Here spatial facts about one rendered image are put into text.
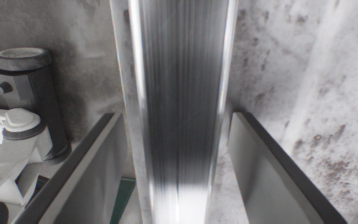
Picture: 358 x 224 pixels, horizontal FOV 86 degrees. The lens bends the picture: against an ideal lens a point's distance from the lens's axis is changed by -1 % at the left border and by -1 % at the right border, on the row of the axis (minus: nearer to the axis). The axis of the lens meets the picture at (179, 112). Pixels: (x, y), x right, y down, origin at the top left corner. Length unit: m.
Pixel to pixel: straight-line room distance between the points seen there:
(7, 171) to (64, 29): 0.60
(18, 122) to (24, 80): 0.19
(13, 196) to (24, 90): 0.42
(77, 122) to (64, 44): 0.43
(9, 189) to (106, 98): 0.53
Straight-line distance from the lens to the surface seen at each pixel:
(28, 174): 0.91
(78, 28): 1.00
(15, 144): 0.91
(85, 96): 1.12
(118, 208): 1.25
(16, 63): 1.00
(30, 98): 1.04
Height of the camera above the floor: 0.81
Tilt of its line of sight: 59 degrees down
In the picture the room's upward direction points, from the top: 161 degrees counter-clockwise
